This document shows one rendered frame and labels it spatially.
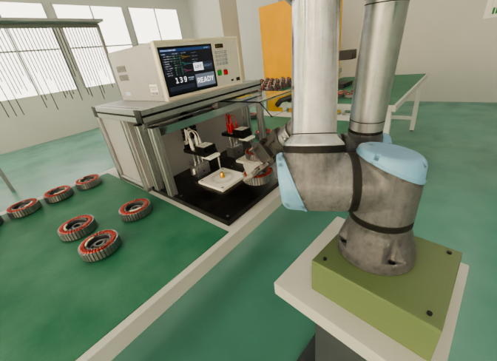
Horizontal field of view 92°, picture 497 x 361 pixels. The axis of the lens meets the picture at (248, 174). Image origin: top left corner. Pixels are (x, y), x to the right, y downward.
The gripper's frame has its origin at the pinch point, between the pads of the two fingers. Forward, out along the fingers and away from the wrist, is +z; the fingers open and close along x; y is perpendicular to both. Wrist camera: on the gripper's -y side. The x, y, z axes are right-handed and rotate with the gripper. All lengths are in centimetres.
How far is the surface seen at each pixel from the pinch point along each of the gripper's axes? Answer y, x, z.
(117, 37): 528, -276, 414
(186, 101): 39.1, 2.8, 4.6
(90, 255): 8, 53, 19
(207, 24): 295, -295, 184
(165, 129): 33.0, 14.9, 9.1
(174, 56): 53, 1, -4
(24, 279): 14, 68, 30
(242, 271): -42, -13, 80
